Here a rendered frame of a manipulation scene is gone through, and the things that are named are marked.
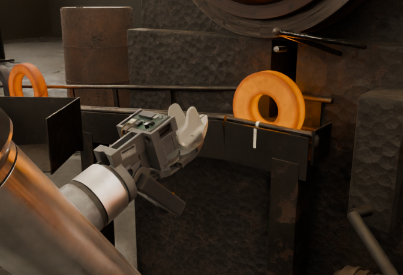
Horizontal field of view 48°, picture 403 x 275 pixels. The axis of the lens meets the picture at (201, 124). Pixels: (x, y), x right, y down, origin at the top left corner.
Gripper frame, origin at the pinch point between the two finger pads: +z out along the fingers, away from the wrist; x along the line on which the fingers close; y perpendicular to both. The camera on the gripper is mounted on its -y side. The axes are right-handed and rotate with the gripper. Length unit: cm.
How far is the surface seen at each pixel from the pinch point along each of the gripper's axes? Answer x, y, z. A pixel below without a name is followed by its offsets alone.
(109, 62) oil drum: 234, -82, 157
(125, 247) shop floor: 77, -86, 23
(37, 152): 47.6, -13.4, -6.8
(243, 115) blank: 4.7, -9.4, 17.9
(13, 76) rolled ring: 96, -11, 17
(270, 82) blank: -1.2, -2.3, 20.3
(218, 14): 9.8, 10.7, 22.1
